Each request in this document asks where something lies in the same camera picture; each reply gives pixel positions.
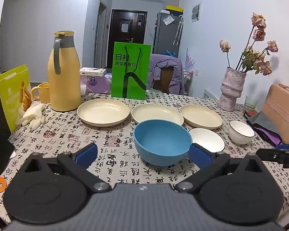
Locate green paper bag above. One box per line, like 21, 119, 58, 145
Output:
111, 42, 152, 100

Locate dark entrance door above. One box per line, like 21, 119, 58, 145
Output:
107, 9, 146, 62

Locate white wall panel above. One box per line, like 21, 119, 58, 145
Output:
191, 3, 202, 23

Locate purple tissue pack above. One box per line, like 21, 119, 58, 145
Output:
80, 74, 112, 94

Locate white rubber gloves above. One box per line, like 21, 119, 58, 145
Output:
15, 102, 46, 130

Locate yellow thermos jug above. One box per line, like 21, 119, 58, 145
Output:
48, 31, 82, 112

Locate white folded umbrella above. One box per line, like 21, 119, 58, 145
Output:
173, 15, 185, 46

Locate pink handbag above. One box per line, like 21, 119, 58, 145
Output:
262, 83, 289, 145

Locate calligraphy printed tablecloth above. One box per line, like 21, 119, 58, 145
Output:
0, 90, 289, 227

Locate white black-rimmed bowl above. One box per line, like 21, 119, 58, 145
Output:
229, 120, 255, 145
189, 128, 225, 153

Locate grey and purple cloth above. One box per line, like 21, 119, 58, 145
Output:
246, 113, 283, 147

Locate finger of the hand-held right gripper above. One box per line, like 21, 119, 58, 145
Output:
256, 144, 289, 169

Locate yellow mug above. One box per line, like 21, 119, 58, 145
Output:
31, 82, 51, 103

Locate white book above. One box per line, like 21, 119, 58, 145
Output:
80, 67, 106, 76

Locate pink textured vase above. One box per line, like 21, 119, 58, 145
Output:
218, 67, 247, 112

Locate clear drinking glass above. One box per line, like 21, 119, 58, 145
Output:
244, 96, 259, 113

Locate yellow-green printed paper bag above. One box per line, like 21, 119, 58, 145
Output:
0, 64, 34, 133

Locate wooden chair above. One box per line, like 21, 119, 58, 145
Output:
154, 67, 174, 94

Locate yellow and black box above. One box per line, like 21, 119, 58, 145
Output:
166, 5, 184, 13

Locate purple padded jacket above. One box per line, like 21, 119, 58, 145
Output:
147, 54, 185, 95

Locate cream plate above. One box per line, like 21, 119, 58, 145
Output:
132, 104, 185, 127
77, 99, 130, 127
180, 105, 223, 128

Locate grey refrigerator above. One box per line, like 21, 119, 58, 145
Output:
153, 10, 183, 58

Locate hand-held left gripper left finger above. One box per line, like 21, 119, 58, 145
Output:
16, 143, 113, 194

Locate grey side door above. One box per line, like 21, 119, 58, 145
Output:
94, 2, 108, 69

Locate dark box with red label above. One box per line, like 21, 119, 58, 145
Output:
243, 110, 258, 121

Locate dried pink roses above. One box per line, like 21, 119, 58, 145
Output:
219, 12, 279, 76

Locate storage rack with bottles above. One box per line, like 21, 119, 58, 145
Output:
184, 71, 194, 95

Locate blue bowl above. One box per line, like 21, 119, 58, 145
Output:
133, 120, 192, 167

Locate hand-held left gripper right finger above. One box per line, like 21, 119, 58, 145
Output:
174, 143, 271, 194

